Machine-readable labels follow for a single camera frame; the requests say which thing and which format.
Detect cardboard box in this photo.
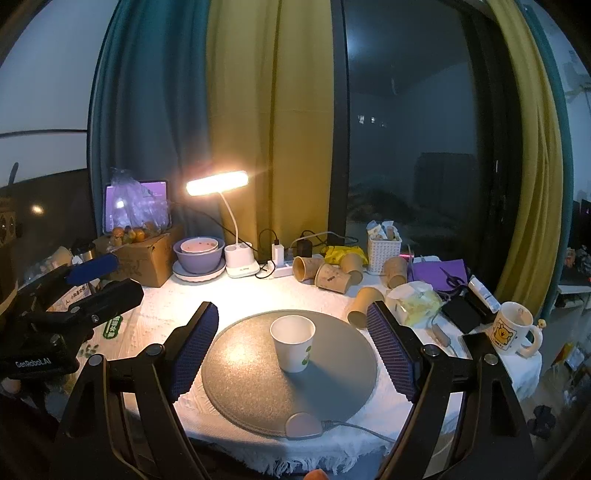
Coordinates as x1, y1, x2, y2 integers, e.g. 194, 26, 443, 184
94, 223, 186, 288

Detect pile of small fruits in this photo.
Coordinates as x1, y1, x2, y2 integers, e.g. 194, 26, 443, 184
110, 223, 158, 244

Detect packets in basket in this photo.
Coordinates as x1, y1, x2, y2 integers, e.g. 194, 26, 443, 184
366, 220, 400, 242

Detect white tablecloth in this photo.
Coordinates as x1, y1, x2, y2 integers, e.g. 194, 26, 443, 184
85, 265, 544, 477

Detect steel flask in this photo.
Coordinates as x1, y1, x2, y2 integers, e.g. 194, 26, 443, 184
73, 242, 96, 267

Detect purple folder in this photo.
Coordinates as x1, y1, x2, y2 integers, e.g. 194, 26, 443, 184
410, 258, 470, 294

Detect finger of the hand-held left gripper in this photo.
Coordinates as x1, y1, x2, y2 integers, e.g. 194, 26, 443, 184
21, 279, 145, 336
21, 252, 120, 302

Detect white plate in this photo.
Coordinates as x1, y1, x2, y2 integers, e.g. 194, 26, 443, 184
172, 257, 227, 282

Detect white desk lamp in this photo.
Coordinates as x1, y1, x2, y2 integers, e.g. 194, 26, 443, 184
185, 169, 260, 280

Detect yellow cloth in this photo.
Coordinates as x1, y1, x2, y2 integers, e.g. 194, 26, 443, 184
322, 246, 370, 267

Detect black wallet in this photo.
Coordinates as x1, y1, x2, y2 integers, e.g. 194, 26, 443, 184
440, 295, 481, 334

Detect black scissors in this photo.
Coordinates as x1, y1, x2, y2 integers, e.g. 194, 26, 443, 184
438, 266, 467, 296

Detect purple bowl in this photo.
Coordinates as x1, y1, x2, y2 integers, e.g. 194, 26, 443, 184
173, 236, 226, 274

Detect white tube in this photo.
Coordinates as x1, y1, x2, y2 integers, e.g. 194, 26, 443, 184
467, 275, 501, 311

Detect white power strip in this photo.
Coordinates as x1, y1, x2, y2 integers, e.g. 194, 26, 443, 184
266, 258, 297, 279

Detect grey round mat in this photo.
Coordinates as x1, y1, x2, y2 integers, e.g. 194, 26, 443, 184
201, 309, 380, 437

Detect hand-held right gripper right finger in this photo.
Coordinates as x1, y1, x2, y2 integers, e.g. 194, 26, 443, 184
366, 300, 542, 480

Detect yellow curtain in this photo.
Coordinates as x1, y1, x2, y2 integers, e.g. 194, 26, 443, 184
484, 0, 574, 320
205, 0, 336, 260

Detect brown paper cup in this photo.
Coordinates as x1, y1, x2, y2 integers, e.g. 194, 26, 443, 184
383, 256, 410, 289
346, 287, 387, 329
341, 252, 366, 285
293, 256, 325, 282
315, 263, 352, 294

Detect black phone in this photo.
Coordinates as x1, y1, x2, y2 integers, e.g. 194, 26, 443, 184
461, 331, 495, 356

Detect pink bowl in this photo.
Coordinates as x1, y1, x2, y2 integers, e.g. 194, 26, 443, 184
180, 237, 219, 255

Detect clear plastic bag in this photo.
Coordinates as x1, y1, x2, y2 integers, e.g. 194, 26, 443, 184
109, 167, 174, 232

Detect white cartoon mug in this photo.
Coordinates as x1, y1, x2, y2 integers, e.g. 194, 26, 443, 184
490, 301, 544, 359

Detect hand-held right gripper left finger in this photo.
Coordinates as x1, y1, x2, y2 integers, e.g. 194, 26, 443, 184
51, 302, 221, 480

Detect white woven basket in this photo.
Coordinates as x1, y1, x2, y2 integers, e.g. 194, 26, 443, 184
368, 226, 403, 274

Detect plastic bag with yellow contents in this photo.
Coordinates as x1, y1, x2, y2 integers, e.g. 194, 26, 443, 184
385, 281, 444, 330

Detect white paper cup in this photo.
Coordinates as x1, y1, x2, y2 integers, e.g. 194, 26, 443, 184
270, 315, 317, 374

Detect tablet with purple screen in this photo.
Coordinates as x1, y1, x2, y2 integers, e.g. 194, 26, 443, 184
103, 179, 171, 234

